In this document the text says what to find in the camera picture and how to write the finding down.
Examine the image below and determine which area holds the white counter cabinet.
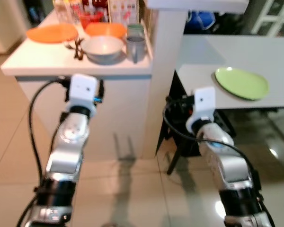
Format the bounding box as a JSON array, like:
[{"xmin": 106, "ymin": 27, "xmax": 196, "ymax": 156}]
[{"xmin": 0, "ymin": 9, "xmax": 155, "ymax": 160}]

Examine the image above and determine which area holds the grey bowl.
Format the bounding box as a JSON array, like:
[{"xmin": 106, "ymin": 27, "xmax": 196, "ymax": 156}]
[{"xmin": 80, "ymin": 35, "xmax": 125, "ymax": 65}]

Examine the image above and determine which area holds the dark metal fork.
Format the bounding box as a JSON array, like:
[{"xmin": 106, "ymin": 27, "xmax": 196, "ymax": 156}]
[
  {"xmin": 74, "ymin": 37, "xmax": 85, "ymax": 61},
  {"xmin": 63, "ymin": 40, "xmax": 80, "ymax": 51}
]

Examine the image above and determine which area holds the grey mug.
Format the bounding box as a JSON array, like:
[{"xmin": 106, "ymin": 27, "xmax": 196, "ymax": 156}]
[{"xmin": 125, "ymin": 35, "xmax": 148, "ymax": 64}]

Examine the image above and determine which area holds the small orange plate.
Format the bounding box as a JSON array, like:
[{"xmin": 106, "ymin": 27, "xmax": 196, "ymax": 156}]
[{"xmin": 85, "ymin": 22, "xmax": 128, "ymax": 39}]

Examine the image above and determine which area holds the light green plate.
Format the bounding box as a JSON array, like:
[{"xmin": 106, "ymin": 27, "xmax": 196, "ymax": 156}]
[{"xmin": 214, "ymin": 67, "xmax": 270, "ymax": 101}]

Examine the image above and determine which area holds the pale green cup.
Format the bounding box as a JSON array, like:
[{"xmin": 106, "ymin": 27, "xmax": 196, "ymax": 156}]
[{"xmin": 127, "ymin": 24, "xmax": 145, "ymax": 38}]

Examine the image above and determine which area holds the red bowl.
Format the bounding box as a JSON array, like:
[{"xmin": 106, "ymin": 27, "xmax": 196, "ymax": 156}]
[{"xmin": 78, "ymin": 11, "xmax": 105, "ymax": 29}]

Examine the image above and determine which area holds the large orange plate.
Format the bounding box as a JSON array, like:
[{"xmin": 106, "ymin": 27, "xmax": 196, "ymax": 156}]
[{"xmin": 26, "ymin": 23, "xmax": 79, "ymax": 44}]

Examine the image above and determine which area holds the blue bag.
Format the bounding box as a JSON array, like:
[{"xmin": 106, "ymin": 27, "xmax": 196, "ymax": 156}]
[{"xmin": 186, "ymin": 10, "xmax": 217, "ymax": 34}]

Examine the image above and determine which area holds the colourful printed box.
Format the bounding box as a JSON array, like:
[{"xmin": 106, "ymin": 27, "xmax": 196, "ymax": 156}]
[{"xmin": 108, "ymin": 0, "xmax": 141, "ymax": 24}]

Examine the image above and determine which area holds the clear bottles cluster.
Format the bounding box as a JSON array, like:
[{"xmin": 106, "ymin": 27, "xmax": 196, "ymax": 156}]
[{"xmin": 52, "ymin": 0, "xmax": 82, "ymax": 24}]

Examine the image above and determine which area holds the white lattice window door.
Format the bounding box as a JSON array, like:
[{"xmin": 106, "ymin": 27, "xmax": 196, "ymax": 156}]
[{"xmin": 248, "ymin": 0, "xmax": 284, "ymax": 37}]

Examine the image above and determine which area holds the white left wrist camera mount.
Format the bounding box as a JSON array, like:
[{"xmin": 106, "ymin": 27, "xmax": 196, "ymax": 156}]
[{"xmin": 67, "ymin": 73, "xmax": 99, "ymax": 117}]

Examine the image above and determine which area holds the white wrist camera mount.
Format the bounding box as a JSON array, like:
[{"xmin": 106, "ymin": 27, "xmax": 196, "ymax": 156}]
[
  {"xmin": 67, "ymin": 73, "xmax": 99, "ymax": 117},
  {"xmin": 186, "ymin": 87, "xmax": 217, "ymax": 134}
]

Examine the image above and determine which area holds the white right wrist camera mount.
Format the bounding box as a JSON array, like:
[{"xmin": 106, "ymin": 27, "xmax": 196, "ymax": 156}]
[{"xmin": 186, "ymin": 87, "xmax": 217, "ymax": 134}]

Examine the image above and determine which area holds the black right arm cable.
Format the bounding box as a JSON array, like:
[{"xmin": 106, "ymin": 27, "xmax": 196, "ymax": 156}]
[{"xmin": 161, "ymin": 100, "xmax": 275, "ymax": 227}]

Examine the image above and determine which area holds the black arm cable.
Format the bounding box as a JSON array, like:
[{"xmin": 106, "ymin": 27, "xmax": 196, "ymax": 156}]
[
  {"xmin": 161, "ymin": 100, "xmax": 275, "ymax": 227},
  {"xmin": 17, "ymin": 77, "xmax": 71, "ymax": 227}
]

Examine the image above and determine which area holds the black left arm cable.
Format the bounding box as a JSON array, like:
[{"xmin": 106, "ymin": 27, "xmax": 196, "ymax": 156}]
[{"xmin": 17, "ymin": 77, "xmax": 71, "ymax": 227}]

